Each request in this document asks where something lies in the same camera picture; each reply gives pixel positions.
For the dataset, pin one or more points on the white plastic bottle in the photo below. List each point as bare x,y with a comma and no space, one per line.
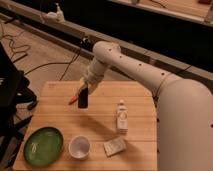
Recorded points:
121,118

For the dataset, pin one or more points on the black office chair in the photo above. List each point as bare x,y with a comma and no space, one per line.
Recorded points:
13,91

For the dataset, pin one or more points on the orange carrot toy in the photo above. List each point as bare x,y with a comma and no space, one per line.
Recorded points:
73,99

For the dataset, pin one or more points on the white ceramic cup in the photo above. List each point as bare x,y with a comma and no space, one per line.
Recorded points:
79,147

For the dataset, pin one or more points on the green plate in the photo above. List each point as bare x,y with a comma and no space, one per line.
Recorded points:
43,147

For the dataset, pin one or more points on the black eraser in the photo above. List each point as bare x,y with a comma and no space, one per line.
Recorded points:
83,99

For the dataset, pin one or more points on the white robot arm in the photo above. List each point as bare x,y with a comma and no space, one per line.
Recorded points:
184,108

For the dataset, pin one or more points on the beige sponge block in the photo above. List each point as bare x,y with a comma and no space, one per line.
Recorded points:
114,146

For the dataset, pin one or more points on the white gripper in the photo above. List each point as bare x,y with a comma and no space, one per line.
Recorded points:
91,78

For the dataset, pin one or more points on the white device on rail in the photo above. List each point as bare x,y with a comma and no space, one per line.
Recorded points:
58,15

